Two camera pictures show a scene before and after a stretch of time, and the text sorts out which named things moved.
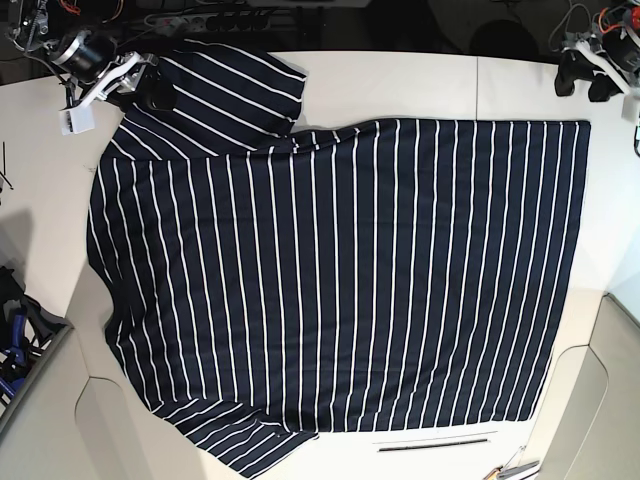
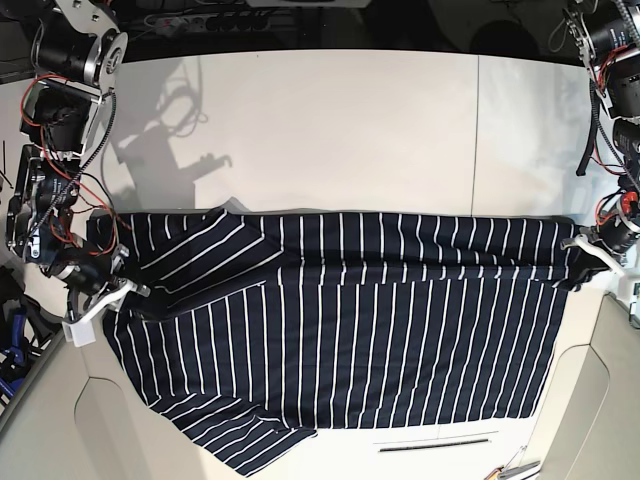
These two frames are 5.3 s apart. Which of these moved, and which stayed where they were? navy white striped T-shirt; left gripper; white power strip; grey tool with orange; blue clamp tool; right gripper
Moved: left gripper; right gripper; navy white striped T-shirt
Stayed: blue clamp tool; white power strip; grey tool with orange
